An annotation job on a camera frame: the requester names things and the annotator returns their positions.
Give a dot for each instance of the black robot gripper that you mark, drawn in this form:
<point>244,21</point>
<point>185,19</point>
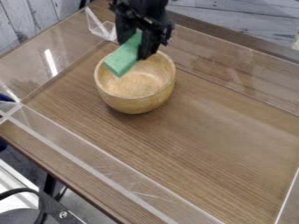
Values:
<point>143,15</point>

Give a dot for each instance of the green rectangular block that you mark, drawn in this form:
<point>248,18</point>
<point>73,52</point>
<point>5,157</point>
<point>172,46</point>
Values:
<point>124,56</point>

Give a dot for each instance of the light wooden bowl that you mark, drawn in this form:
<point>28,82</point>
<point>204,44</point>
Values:
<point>143,89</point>

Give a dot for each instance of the blue object at left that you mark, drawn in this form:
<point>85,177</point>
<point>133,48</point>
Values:
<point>5,98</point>

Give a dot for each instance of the black table leg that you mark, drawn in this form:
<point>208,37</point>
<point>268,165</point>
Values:
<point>49,185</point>

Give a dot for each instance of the black chair armrest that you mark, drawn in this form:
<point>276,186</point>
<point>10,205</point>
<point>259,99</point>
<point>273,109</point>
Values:
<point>22,208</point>

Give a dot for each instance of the clear acrylic corner bracket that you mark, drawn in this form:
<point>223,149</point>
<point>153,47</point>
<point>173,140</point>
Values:
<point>101,29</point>

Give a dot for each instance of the clear acrylic enclosure wall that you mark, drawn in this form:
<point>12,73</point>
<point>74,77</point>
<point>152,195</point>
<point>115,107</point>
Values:
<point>209,159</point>

